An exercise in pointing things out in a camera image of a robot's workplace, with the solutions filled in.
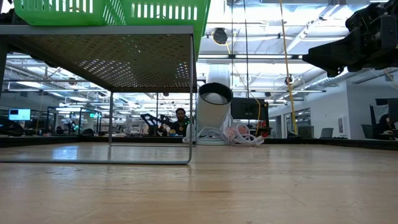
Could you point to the black aluminium table frame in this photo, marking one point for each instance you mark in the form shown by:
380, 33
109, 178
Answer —
46, 140

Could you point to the lit computer monitor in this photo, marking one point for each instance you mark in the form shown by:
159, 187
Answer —
19, 114

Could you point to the white wall device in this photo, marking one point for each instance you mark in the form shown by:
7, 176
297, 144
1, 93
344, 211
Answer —
342, 124

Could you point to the silver ceiling duct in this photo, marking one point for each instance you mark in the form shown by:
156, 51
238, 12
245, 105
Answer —
329, 81

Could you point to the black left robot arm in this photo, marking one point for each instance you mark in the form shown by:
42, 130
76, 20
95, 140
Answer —
7, 17

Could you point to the grey laptop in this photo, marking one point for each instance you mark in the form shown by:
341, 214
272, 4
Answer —
326, 133

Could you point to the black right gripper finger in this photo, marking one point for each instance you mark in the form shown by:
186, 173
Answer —
339, 53

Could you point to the green plastic basket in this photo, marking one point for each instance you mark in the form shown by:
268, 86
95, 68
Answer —
161, 20
62, 18

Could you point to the person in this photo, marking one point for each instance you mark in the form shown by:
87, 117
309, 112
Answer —
180, 127
385, 126

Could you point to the black background robot arm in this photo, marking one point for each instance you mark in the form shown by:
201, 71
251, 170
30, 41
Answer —
152, 121

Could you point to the green plastic organizer tray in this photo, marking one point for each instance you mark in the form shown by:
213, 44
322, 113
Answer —
93, 29

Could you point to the black computer case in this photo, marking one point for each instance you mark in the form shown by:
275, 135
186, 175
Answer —
248, 109

